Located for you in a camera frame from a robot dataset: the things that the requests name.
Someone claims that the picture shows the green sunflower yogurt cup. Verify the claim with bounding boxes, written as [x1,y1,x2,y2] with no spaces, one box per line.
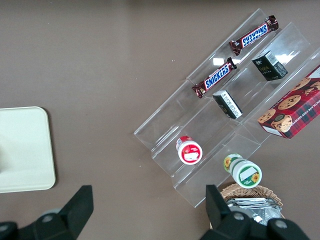
[223,153,263,189]

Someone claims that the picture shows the red yogurt cup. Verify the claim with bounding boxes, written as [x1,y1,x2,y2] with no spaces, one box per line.
[175,135,203,166]

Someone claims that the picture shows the clear acrylic stepped shelf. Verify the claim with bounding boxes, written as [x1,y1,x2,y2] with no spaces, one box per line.
[133,8,320,209]

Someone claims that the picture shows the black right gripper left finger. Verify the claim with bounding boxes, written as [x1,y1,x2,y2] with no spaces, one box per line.
[17,184,95,240]

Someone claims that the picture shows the silver foil packet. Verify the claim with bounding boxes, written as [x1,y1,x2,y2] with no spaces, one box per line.
[225,196,284,228]

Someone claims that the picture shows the Snickers chocolate bar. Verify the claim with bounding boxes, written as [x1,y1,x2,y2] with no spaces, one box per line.
[229,15,280,56]
[191,57,238,100]

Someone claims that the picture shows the red tartan cookie box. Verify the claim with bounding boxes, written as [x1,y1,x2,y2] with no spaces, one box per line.
[257,64,320,140]

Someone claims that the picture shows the light tan wicker basket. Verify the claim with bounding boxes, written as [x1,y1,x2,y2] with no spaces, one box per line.
[219,183,286,232]

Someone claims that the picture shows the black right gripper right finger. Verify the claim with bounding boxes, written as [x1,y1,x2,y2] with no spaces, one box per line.
[199,184,266,240]

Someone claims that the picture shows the beige plastic tray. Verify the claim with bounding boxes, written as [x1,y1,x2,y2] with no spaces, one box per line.
[0,106,56,194]

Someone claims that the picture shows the small black carton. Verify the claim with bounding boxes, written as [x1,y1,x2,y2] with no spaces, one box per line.
[251,50,289,82]
[212,90,244,120]

